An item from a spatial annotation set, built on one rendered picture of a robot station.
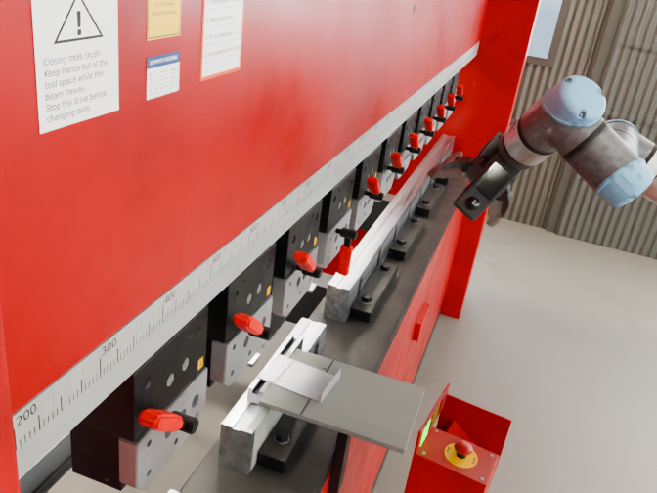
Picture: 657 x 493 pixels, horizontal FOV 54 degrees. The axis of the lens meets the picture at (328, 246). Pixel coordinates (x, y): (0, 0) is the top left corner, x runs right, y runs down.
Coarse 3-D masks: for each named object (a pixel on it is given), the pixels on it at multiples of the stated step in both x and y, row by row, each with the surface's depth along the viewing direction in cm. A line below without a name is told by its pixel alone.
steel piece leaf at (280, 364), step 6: (276, 360) 124; (282, 360) 124; (288, 360) 125; (270, 366) 122; (276, 366) 123; (282, 366) 123; (288, 366) 123; (264, 372) 120; (270, 372) 121; (276, 372) 121; (282, 372) 121; (264, 378) 119; (270, 378) 119; (276, 378) 119
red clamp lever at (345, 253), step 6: (336, 228) 123; (342, 228) 123; (342, 234) 122; (348, 234) 122; (354, 234) 122; (348, 240) 123; (342, 246) 124; (348, 246) 124; (342, 252) 124; (348, 252) 124; (342, 258) 124; (348, 258) 124; (342, 264) 125; (348, 264) 125; (342, 270) 125; (348, 270) 126
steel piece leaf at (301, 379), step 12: (288, 372) 121; (300, 372) 122; (312, 372) 122; (324, 372) 123; (276, 384) 118; (288, 384) 118; (300, 384) 118; (312, 384) 119; (324, 384) 119; (312, 396) 116; (324, 396) 116
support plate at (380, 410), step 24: (312, 360) 126; (336, 384) 120; (360, 384) 121; (384, 384) 122; (408, 384) 123; (288, 408) 113; (312, 408) 113; (336, 408) 114; (360, 408) 115; (384, 408) 116; (408, 408) 117; (360, 432) 109; (384, 432) 110; (408, 432) 111
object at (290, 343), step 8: (288, 336) 132; (288, 344) 131; (296, 344) 130; (280, 352) 127; (272, 360) 124; (264, 368) 122; (256, 384) 118; (248, 392) 117; (256, 392) 117; (248, 400) 117; (256, 400) 117
